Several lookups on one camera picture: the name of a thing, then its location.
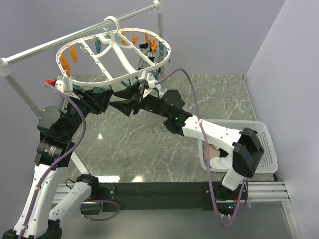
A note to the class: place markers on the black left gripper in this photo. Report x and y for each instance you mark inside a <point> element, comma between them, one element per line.
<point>96,99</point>

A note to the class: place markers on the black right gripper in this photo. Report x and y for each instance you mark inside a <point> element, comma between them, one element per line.
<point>126,106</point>

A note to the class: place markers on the white round clip hanger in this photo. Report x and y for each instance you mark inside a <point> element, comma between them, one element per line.
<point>119,59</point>

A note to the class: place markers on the orange clothespin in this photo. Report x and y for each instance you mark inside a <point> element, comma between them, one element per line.
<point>134,37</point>
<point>73,53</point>
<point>154,45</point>
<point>148,39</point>

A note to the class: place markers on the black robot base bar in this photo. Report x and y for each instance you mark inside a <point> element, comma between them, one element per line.
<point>156,196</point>

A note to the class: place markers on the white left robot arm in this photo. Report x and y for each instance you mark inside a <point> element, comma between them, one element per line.
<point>39,219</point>

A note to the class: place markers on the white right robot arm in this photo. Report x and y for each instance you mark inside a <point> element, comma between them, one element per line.
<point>241,146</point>

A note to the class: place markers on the teal clothespin front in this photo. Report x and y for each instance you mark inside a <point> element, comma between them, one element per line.
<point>126,83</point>

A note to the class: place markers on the teal clothespin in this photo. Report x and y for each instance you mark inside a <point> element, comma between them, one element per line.
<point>98,45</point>
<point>126,83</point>

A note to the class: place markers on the clear clothespin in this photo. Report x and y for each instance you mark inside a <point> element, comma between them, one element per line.
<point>84,50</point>

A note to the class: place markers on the teal clothespin left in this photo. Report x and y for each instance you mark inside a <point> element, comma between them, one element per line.
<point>98,45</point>

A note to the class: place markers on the white metal drying rack stand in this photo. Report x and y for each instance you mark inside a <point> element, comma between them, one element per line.
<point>91,30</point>

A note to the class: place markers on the white sock black stripes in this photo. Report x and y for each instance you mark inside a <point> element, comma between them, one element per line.
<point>221,162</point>

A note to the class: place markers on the white plastic laundry basket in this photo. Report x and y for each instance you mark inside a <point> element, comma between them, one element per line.
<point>268,163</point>

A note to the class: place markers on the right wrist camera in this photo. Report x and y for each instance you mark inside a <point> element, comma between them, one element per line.
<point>148,83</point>

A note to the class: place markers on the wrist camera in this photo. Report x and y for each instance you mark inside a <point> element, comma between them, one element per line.
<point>148,83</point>
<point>63,84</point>

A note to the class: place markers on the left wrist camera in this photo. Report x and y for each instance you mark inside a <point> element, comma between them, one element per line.
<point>63,84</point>

